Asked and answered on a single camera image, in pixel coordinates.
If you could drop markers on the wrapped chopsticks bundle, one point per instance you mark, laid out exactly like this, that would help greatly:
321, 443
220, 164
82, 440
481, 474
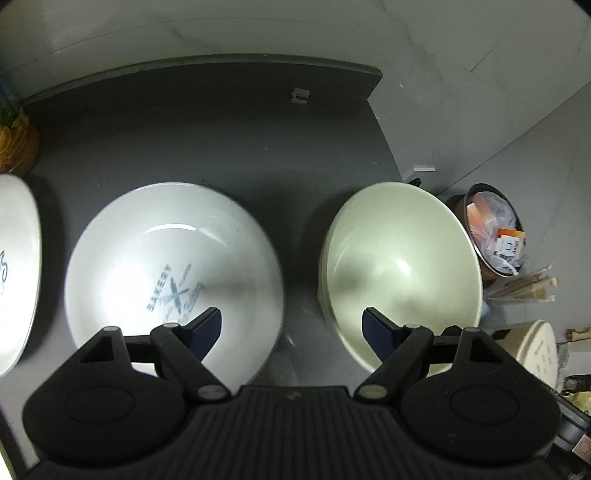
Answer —
521, 285

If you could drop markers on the white printed bowl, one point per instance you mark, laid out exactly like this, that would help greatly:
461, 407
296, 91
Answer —
184, 240

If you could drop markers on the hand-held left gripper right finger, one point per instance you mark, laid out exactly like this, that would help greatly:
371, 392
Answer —
376, 330

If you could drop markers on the small white clip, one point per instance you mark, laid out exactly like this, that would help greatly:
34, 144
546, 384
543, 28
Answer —
299, 96

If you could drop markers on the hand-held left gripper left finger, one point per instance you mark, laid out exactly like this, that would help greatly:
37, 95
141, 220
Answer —
207, 328

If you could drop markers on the brown trash bin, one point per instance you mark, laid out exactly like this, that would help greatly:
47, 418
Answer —
489, 270

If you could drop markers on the white printed plate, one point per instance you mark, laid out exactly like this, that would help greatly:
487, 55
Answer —
18, 277

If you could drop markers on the white wall socket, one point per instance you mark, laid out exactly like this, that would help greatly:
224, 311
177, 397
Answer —
424, 168

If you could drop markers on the pale green bowl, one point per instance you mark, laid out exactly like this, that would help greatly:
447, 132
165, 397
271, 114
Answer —
406, 240

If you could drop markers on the orange and white carton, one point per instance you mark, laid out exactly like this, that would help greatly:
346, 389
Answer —
509, 243

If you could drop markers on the white lidded appliance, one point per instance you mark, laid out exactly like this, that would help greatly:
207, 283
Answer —
535, 350

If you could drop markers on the clear plastic trash bag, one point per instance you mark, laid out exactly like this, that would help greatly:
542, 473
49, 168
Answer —
496, 217

